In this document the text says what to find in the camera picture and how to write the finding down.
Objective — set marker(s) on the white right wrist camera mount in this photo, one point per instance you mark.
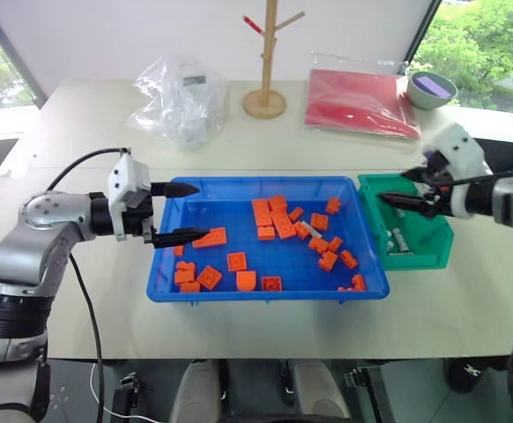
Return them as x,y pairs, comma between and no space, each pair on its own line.
461,147

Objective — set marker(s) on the purple block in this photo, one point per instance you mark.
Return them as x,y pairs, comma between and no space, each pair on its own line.
435,86

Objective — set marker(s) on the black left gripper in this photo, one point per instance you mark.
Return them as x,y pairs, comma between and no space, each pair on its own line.
138,218

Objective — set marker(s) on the blue plastic bin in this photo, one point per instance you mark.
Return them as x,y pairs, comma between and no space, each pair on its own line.
221,211

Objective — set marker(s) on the wooden branch stand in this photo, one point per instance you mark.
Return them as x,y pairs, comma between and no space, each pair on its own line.
266,88

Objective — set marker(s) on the red marker pen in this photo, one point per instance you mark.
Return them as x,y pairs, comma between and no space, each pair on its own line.
253,24

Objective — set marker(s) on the rounded orange building brick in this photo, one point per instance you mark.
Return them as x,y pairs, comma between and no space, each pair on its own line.
246,281

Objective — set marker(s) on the grey battery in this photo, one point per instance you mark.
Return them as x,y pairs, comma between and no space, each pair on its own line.
389,245
402,241
314,230

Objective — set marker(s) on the long orange building brick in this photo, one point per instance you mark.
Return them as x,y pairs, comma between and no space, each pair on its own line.
261,212
283,224

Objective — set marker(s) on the grey bowl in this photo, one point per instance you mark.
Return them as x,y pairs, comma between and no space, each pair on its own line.
424,99

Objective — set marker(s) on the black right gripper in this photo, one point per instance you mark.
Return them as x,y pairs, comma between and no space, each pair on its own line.
438,194

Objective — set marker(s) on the grey rounded shape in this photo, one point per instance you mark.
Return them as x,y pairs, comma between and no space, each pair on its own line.
195,392
320,392

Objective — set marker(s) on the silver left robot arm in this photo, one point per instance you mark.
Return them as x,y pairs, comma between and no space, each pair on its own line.
27,251

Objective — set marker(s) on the red folder in sleeve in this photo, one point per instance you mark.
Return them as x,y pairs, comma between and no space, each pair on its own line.
353,103

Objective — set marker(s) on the clear plastic bag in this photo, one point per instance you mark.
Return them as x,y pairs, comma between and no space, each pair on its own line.
181,101

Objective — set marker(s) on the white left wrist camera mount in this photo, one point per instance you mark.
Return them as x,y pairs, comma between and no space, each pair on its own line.
126,176

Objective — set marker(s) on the flat orange brick plate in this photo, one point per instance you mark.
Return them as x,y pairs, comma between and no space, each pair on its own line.
210,238

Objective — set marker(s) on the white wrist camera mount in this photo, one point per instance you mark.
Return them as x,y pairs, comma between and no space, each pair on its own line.
126,176
461,147

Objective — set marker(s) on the small orange building brick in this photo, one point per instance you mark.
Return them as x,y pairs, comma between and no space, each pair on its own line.
178,250

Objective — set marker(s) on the green plastic bin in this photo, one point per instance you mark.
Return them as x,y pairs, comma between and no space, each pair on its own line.
433,247

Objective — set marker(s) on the orange corner building brick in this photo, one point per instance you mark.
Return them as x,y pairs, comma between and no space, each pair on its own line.
359,284

